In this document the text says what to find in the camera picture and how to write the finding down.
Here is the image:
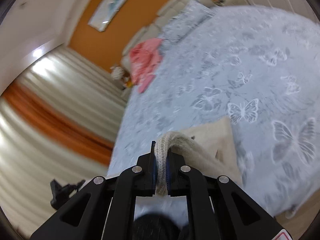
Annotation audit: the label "blue butterfly bedspread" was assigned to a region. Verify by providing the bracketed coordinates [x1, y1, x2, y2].
[108, 6, 319, 216]

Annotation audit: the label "pink clothes pile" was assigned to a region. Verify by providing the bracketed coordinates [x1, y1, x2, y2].
[129, 38, 163, 93]

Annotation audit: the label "beige sweater with black hearts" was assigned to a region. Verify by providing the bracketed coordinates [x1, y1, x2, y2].
[154, 116, 242, 196]

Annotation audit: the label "dark sparkly trousers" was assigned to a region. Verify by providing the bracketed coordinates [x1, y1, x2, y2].
[132, 213, 190, 240]

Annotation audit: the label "blue floral pillow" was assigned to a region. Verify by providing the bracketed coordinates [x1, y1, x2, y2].
[158, 0, 214, 48]

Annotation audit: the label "orange curtain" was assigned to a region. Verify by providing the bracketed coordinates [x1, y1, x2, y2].
[1, 81, 114, 166]

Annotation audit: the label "framed wall painting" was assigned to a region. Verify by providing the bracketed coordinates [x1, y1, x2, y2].
[88, 0, 127, 32]

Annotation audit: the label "white right nightstand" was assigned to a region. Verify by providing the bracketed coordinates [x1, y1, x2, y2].
[214, 0, 249, 7]

